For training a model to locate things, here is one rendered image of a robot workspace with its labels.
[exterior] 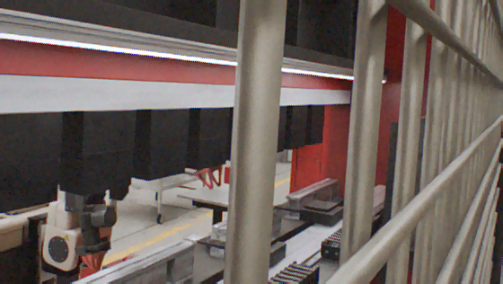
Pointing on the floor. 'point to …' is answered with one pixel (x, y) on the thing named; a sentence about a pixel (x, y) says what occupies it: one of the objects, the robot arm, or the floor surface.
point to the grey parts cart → (160, 190)
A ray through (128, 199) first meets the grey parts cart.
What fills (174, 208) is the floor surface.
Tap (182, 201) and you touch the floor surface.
